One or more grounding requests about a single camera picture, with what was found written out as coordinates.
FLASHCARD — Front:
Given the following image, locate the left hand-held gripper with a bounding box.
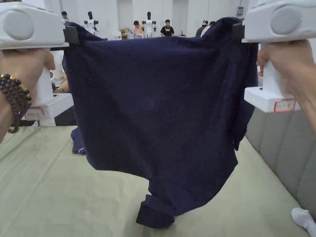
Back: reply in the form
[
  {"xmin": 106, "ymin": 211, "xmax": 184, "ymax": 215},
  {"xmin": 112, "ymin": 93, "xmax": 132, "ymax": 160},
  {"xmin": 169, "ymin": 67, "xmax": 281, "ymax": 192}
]
[{"xmin": 0, "ymin": 2, "xmax": 79, "ymax": 127}]

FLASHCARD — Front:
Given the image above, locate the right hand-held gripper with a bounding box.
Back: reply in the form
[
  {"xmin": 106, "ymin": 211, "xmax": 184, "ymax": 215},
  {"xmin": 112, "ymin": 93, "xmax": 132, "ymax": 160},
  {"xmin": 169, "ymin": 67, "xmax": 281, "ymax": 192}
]
[{"xmin": 232, "ymin": 0, "xmax": 316, "ymax": 114}]

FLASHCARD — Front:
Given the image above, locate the dark blue shirt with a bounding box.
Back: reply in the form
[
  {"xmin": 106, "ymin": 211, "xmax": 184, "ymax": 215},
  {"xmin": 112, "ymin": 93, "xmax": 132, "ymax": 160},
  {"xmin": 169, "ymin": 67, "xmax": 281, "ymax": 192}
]
[{"xmin": 63, "ymin": 17, "xmax": 259, "ymax": 230}]

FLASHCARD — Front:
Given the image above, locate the person's left forearm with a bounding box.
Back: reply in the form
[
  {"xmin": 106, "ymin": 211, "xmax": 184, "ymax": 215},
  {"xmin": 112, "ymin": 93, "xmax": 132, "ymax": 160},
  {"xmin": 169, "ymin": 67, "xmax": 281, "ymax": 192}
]
[{"xmin": 0, "ymin": 73, "xmax": 33, "ymax": 144}]

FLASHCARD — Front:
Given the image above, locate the person's right forearm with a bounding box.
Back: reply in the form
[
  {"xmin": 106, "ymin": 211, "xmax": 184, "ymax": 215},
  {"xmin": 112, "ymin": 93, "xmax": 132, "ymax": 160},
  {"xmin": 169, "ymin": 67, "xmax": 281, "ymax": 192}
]
[{"xmin": 293, "ymin": 80, "xmax": 316, "ymax": 141}]

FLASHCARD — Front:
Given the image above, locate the person's left hand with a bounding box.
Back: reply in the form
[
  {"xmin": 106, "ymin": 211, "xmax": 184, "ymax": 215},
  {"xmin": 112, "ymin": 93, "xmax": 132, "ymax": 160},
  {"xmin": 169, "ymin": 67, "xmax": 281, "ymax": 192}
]
[{"xmin": 0, "ymin": 48, "xmax": 56, "ymax": 100}]

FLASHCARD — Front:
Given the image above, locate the person's right hand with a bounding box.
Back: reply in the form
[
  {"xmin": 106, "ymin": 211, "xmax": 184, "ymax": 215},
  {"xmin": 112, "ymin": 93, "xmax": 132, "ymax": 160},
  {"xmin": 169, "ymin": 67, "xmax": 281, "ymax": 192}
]
[{"xmin": 256, "ymin": 39, "xmax": 316, "ymax": 100}]

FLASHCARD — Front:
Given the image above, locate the white humanoid robot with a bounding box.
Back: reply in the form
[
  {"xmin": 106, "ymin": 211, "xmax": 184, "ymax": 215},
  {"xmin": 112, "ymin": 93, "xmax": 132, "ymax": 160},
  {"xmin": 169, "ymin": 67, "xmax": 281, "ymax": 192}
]
[
  {"xmin": 83, "ymin": 11, "xmax": 100, "ymax": 35},
  {"xmin": 143, "ymin": 11, "xmax": 157, "ymax": 38}
]

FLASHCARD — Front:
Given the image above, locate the grey padded headboard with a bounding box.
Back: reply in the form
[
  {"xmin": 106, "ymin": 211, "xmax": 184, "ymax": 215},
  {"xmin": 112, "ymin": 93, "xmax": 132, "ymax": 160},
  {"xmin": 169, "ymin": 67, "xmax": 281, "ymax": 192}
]
[{"xmin": 245, "ymin": 106, "xmax": 316, "ymax": 220}]

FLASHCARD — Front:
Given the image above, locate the folded dark blue garment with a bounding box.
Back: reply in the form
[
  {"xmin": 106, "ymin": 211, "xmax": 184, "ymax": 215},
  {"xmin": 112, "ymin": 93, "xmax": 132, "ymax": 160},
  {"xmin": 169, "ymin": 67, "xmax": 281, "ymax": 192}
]
[{"xmin": 70, "ymin": 128, "xmax": 87, "ymax": 156}]

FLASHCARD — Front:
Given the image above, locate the bed with pale green sheet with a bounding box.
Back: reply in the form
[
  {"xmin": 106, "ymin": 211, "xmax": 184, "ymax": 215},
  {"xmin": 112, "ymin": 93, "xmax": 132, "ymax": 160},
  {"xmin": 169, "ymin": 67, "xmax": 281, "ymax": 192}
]
[{"xmin": 0, "ymin": 125, "xmax": 312, "ymax": 237}]

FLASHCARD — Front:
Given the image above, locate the white cloth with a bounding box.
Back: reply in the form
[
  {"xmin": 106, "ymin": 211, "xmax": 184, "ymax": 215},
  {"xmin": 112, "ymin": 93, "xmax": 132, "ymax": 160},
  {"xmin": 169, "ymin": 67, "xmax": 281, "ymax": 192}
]
[{"xmin": 291, "ymin": 207, "xmax": 316, "ymax": 237}]

